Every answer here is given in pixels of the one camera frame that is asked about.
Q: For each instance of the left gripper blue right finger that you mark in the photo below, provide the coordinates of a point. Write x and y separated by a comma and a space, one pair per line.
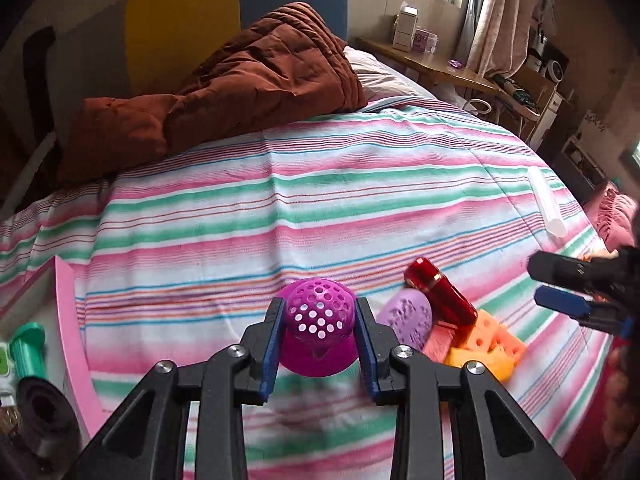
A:
375, 342

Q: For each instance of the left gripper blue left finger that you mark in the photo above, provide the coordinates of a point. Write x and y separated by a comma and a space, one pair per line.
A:
263, 341

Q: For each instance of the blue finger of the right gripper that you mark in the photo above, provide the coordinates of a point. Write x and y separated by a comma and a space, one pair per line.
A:
596, 315
595, 276

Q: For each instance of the magenta perforated dome toy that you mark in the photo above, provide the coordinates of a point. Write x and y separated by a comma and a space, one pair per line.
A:
318, 327

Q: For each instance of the red metallic cylinder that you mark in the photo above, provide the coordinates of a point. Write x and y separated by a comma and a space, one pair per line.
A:
448, 304

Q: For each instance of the orange linked cubes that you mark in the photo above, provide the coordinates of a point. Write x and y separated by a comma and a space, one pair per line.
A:
488, 334

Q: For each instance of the green plastic flanged spool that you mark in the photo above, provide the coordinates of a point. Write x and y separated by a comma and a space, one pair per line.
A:
26, 350

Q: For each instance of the grey jar with black lid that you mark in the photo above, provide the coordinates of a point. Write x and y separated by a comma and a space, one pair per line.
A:
48, 425

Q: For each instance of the red puzzle piece block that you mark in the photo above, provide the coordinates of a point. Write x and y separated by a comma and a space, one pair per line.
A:
442, 337

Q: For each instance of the yellow orange plastic car shell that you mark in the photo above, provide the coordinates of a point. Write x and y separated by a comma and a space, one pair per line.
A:
496, 361

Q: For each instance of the white green plug-in device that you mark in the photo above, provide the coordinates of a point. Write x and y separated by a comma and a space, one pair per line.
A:
7, 380

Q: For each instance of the brown massager with pegs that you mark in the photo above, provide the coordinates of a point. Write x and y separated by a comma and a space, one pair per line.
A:
9, 418

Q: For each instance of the person right hand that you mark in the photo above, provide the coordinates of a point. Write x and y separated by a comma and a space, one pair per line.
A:
621, 412

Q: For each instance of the red skirt clothing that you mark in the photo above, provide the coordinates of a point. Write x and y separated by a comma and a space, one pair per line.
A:
611, 213

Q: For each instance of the white plastic tube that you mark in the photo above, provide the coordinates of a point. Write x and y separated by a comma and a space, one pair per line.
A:
547, 204

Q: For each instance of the striped pink green bedsheet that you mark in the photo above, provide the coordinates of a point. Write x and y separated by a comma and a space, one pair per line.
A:
175, 260

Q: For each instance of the wooden side desk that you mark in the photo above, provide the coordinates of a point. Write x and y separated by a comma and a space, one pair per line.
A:
436, 70

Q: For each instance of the pink white cardboard tray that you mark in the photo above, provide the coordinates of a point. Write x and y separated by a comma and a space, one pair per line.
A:
48, 298

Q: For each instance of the beige curtain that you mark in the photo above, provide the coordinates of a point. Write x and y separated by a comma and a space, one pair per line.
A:
494, 36

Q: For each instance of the white pillow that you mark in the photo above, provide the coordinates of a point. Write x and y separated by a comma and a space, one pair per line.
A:
380, 81

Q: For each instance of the rust brown quilted blanket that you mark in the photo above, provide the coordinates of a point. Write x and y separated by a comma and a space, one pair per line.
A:
286, 67

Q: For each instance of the white box on desk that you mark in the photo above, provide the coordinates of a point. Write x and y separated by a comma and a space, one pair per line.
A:
405, 27

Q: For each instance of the grey yellow blue headboard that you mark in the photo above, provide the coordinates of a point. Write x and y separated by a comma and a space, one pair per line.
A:
138, 47

